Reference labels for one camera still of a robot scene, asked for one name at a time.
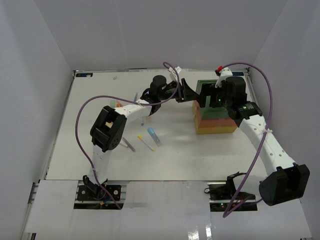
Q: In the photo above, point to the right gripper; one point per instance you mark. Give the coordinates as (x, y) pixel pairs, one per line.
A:
(208, 90)

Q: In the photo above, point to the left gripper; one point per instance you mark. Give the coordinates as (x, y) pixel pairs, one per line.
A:
(184, 93)

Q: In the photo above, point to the purple pen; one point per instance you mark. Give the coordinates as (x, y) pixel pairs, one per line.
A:
(129, 144)

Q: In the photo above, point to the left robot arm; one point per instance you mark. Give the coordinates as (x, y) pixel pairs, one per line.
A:
(108, 128)

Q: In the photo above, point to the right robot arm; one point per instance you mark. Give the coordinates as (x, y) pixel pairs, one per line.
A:
(286, 180)

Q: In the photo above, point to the stacked drawer box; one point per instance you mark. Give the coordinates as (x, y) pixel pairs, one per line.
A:
(209, 120)

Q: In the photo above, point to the orange pink highlighter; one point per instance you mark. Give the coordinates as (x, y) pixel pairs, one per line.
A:
(148, 119)

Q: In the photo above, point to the blue highlighter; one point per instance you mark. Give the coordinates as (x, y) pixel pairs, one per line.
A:
(154, 136)

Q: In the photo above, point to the yellow cap pen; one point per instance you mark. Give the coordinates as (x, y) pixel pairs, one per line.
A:
(145, 143)

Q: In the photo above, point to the orange cap pen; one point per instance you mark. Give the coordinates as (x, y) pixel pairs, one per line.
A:
(118, 104)

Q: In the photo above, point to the pink cap white pen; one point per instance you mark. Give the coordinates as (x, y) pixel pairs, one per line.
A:
(123, 145)

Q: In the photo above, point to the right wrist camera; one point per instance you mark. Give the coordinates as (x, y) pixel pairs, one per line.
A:
(223, 73)

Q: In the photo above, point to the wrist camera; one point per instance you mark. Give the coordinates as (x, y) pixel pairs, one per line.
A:
(174, 73)
(223, 73)

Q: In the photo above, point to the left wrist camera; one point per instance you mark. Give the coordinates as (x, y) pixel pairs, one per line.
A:
(174, 73)

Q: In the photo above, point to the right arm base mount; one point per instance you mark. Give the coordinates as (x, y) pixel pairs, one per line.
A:
(221, 193)

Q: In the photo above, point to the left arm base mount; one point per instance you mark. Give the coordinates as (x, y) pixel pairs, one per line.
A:
(90, 196)

